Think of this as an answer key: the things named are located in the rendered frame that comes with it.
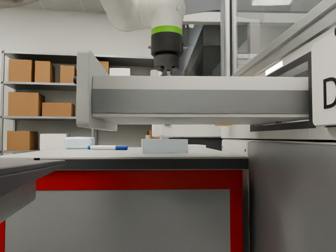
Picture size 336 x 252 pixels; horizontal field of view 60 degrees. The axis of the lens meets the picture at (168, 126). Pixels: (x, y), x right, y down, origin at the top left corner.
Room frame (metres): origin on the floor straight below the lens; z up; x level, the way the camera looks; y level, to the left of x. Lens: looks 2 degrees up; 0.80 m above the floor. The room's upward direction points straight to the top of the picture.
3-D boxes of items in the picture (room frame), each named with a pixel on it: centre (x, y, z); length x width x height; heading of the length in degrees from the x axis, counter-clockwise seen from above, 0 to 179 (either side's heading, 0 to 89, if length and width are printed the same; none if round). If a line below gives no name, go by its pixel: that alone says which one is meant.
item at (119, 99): (0.55, -0.09, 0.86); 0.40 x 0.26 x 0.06; 92
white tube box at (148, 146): (0.84, 0.01, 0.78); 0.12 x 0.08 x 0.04; 97
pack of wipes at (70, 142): (1.13, 0.34, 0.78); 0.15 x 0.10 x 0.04; 9
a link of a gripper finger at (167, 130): (0.84, 0.00, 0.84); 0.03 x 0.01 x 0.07; 97
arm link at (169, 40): (0.85, 0.00, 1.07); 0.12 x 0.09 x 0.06; 97
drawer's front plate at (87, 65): (0.55, 0.12, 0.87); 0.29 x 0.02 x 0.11; 2
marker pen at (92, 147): (0.99, 0.20, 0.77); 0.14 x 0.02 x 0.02; 83
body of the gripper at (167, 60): (0.85, 0.00, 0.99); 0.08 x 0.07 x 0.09; 7
